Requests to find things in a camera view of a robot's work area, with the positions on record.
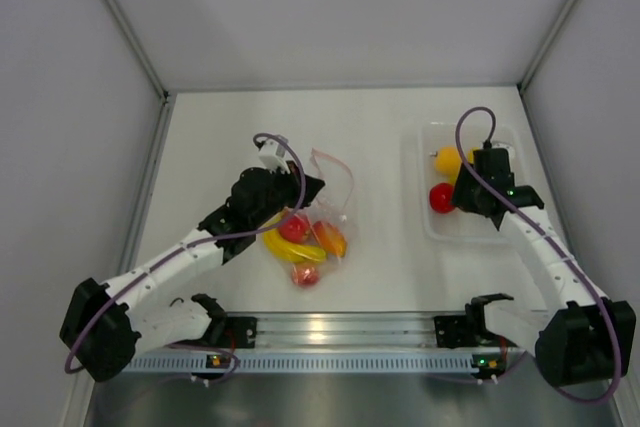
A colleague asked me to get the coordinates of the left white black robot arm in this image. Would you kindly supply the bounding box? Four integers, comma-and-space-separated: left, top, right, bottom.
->
60, 167, 325, 382

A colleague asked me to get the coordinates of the pink fake peach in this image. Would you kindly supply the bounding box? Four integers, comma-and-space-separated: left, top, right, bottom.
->
291, 263, 320, 287

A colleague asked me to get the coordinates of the white slotted cable duct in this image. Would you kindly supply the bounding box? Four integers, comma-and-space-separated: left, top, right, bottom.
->
124, 350, 504, 374

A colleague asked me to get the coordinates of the yellow fake corn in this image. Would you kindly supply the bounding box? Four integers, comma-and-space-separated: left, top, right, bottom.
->
467, 148, 480, 164

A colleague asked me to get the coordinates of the orange fake mango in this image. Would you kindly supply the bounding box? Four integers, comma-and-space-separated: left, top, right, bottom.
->
312, 221, 348, 258

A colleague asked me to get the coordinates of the purple cable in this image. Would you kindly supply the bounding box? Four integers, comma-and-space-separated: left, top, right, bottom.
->
455, 106, 632, 406
63, 132, 307, 374

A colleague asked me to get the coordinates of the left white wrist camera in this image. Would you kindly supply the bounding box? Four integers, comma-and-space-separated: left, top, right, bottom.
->
254, 135, 290, 173

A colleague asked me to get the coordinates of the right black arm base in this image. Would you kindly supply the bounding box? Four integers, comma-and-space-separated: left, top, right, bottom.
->
433, 315, 497, 349

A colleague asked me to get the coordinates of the red fake tomato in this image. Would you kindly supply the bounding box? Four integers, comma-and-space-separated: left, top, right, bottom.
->
278, 214, 311, 244

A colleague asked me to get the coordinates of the orange yellow fake peach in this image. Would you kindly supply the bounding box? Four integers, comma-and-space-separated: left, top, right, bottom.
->
433, 145, 462, 177

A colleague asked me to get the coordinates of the yellow fake banana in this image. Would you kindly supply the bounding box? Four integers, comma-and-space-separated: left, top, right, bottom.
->
262, 229, 327, 263

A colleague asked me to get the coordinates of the red fake apple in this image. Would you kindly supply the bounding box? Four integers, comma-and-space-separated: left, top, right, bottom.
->
428, 183, 455, 214

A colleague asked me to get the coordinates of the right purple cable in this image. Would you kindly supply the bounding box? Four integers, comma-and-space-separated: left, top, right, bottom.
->
455, 106, 632, 406

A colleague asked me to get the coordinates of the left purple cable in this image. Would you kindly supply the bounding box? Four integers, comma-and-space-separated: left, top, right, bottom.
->
63, 132, 307, 374

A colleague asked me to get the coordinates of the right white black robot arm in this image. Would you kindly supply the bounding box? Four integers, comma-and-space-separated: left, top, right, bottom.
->
452, 144, 636, 387

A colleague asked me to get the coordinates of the aluminium mounting rail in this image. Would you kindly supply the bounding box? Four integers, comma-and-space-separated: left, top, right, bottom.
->
219, 310, 541, 351

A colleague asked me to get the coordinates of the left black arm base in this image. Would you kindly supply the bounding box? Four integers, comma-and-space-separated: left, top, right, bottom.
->
172, 315, 258, 350

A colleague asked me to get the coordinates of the white plastic basket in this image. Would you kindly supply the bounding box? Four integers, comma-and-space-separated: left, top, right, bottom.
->
402, 120, 531, 246

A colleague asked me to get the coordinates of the clear zip top bag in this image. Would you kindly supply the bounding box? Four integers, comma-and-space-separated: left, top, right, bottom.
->
261, 149, 357, 288

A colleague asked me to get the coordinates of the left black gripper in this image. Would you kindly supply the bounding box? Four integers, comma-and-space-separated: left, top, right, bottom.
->
251, 159, 324, 228

